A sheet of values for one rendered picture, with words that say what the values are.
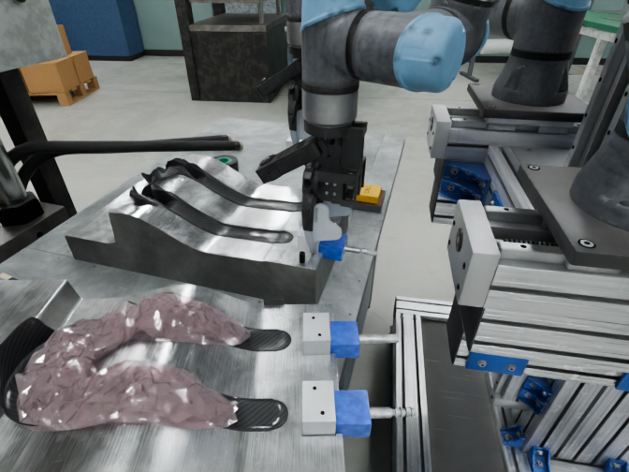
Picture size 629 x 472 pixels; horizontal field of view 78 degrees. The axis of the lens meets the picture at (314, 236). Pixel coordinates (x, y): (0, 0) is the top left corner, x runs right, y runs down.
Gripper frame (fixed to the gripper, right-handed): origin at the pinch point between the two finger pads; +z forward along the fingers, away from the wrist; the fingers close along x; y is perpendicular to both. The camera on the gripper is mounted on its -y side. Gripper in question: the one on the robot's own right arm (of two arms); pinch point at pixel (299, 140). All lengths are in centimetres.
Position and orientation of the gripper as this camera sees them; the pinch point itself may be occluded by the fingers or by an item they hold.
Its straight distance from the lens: 91.1
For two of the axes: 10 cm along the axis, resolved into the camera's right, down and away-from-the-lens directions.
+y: 9.6, 1.6, -2.3
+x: 2.8, -5.5, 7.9
